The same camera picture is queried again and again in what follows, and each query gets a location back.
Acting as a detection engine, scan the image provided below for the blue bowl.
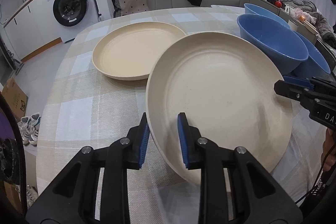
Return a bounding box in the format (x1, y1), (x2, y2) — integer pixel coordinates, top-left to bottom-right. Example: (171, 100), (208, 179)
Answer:
(244, 3), (290, 29)
(288, 31), (331, 79)
(237, 14), (309, 75)

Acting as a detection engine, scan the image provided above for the blue bowl front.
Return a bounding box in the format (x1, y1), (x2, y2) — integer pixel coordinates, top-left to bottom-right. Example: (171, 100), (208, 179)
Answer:
(237, 14), (309, 75)

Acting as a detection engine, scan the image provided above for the cream plate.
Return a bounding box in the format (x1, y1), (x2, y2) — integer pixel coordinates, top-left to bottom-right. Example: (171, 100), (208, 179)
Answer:
(92, 22), (186, 81)
(146, 32), (292, 184)

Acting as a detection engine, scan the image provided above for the blue bowl back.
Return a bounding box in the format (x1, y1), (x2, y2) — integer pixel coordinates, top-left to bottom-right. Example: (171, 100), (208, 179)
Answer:
(244, 3), (290, 29)

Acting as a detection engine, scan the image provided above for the person's right hand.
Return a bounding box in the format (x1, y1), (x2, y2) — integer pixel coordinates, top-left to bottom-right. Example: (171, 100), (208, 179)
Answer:
(321, 127), (336, 172)

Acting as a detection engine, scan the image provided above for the grey blanket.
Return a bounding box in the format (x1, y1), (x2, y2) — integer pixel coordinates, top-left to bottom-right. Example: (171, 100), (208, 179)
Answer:
(279, 0), (335, 48)

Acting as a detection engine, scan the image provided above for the red apple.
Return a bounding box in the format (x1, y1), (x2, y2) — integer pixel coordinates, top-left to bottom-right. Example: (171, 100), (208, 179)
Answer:
(274, 1), (282, 7)

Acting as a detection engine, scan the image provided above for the white sneaker right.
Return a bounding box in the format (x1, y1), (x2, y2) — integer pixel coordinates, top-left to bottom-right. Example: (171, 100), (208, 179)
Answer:
(27, 113), (42, 146)

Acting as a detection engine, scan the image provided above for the white sneaker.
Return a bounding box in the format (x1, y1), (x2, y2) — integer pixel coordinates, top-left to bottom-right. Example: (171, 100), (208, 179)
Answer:
(27, 113), (42, 146)
(18, 116), (30, 145)

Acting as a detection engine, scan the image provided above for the white sneaker left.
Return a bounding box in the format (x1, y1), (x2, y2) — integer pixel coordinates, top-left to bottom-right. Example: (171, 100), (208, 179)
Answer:
(18, 116), (30, 145)

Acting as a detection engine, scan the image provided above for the cardboard box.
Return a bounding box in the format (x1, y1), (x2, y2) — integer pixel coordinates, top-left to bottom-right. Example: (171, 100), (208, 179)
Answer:
(1, 77), (28, 122)

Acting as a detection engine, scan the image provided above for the white kitchen cabinet counter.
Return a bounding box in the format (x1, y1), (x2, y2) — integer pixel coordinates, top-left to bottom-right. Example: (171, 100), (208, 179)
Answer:
(4, 0), (60, 60)

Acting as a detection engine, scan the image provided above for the white washing machine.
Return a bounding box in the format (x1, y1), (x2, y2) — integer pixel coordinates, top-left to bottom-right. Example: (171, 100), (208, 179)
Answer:
(46, 0), (99, 43)

